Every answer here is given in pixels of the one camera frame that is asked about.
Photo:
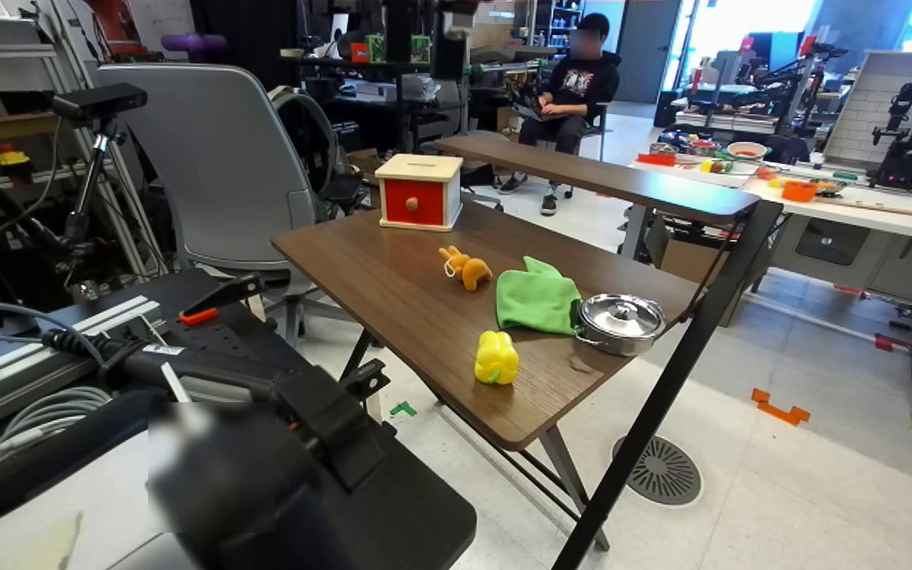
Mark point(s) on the dark wooden side table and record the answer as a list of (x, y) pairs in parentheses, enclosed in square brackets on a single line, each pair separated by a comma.
[(584, 171)]

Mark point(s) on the green floor tape marker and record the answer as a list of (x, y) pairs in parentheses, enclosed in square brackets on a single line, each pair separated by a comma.
[(403, 409)]

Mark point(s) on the grey office chair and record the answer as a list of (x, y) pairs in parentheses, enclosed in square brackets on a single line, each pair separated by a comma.
[(213, 170)]

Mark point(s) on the orange floor tape marker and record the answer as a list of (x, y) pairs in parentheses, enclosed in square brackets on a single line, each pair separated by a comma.
[(780, 409)]

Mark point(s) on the long white work table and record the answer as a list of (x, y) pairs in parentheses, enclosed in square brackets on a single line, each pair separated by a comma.
[(857, 216)]

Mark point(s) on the small orange clip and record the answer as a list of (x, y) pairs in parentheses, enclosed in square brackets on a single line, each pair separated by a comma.
[(196, 319)]

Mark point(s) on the black slanted pole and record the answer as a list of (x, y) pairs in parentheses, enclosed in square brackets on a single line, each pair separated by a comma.
[(667, 383)]

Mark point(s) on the red wooden drawer box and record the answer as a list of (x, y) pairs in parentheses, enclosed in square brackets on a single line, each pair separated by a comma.
[(414, 195)]

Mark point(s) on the green microfibre towel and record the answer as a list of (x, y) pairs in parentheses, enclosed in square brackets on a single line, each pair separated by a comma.
[(537, 301)]

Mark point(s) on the black padded equipment mount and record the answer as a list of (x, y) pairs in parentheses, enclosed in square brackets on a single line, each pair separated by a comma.
[(266, 495)]

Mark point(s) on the orange plush toy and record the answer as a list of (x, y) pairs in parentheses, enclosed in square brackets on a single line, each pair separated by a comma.
[(470, 274)]

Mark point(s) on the seated person in black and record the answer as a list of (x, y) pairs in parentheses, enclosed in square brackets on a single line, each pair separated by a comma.
[(574, 88)]

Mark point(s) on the aluminium extrusion rail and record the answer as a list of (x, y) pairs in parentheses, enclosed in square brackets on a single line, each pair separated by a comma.
[(13, 364)]

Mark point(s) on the black metal table frame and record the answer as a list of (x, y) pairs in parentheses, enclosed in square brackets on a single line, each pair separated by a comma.
[(564, 469)]

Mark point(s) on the round metal floor drain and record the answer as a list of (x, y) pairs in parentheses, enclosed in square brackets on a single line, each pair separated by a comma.
[(661, 472)]

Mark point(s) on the yellow plush toy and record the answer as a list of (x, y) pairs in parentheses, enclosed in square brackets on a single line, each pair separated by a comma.
[(495, 360)]

